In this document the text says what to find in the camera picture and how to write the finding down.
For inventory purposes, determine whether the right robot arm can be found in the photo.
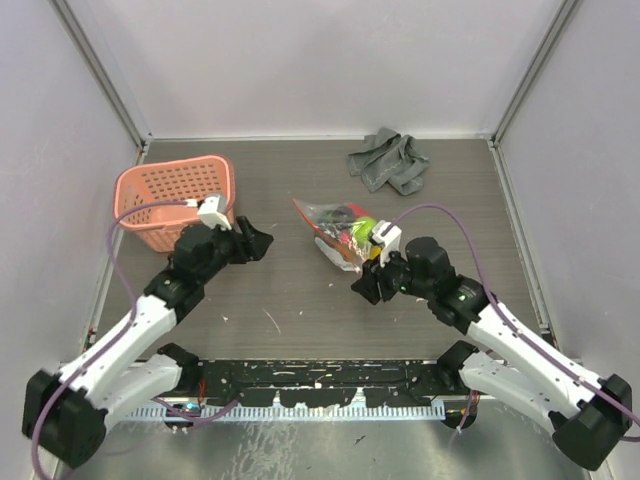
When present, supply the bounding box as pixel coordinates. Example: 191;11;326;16
352;235;632;471

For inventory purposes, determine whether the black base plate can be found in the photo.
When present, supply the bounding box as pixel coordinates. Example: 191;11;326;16
159;358;481;409

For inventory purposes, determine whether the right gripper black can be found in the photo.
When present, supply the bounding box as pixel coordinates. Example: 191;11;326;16
351;241;434;304

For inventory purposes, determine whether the pink plastic basket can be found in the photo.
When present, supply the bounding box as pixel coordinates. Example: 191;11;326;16
113;155;235;253

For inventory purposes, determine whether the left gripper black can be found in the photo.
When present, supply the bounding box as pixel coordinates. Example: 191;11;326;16
198;215;271;284

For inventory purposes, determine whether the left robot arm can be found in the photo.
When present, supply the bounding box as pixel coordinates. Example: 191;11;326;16
22;216;274;468

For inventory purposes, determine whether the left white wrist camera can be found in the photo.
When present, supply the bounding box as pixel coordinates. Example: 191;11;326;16
186;193;231;231

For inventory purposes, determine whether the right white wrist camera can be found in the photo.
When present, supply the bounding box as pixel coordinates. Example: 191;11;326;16
369;220;402;266

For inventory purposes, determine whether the grey cable duct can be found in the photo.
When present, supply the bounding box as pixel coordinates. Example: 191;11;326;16
124;399;447;425

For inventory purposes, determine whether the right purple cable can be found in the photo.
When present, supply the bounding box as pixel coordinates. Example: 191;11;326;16
392;202;640;446

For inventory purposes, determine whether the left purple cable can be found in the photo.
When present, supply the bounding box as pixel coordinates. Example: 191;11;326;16
30;197;240;480

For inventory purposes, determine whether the clear zip top bag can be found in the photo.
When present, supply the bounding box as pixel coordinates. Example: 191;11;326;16
293;199;380;273

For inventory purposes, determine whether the green lime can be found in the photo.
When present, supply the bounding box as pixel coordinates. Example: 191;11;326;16
351;216;378;245

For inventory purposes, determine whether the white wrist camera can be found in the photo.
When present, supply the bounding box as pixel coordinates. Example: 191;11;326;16
369;220;402;266
186;193;231;231

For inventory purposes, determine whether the grey crumpled cloth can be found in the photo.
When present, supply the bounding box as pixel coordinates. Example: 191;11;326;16
347;127;430;196

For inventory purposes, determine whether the red apple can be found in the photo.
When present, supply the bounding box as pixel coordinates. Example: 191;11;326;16
344;203;370;219

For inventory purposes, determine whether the purple cable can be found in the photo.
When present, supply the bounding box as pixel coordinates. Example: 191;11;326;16
30;197;240;480
392;202;640;446

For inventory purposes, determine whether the dark brown round fruit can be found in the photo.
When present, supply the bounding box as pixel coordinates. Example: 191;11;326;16
331;205;355;223

